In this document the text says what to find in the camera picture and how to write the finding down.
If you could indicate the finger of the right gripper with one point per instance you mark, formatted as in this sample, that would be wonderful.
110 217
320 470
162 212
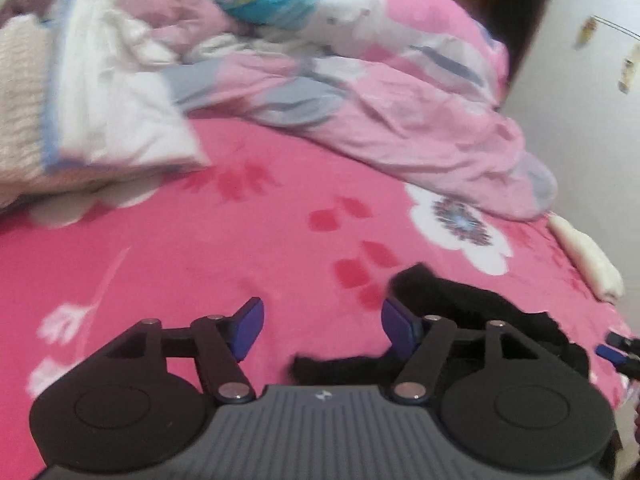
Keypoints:
611 355
619 341

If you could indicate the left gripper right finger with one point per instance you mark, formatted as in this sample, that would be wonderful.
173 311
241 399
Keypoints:
422 345

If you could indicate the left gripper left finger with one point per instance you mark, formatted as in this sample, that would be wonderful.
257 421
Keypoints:
222 343

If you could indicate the black Smile t-shirt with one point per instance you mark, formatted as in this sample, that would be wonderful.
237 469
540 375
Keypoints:
424 293

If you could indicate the cream rolled towel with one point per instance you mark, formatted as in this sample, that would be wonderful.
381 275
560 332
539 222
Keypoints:
596 269

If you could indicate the pink floral bed sheet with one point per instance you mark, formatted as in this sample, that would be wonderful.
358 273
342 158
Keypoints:
315 235

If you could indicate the beige knitted pillow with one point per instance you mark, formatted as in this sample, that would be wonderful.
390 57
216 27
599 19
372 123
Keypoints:
25 49

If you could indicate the white tote bag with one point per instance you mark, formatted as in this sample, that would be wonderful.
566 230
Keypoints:
108 105

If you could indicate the light pink quilt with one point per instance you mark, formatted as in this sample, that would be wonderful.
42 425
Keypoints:
409 87

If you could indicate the wall hook rack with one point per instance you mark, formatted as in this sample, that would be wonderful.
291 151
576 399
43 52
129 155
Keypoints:
618 43

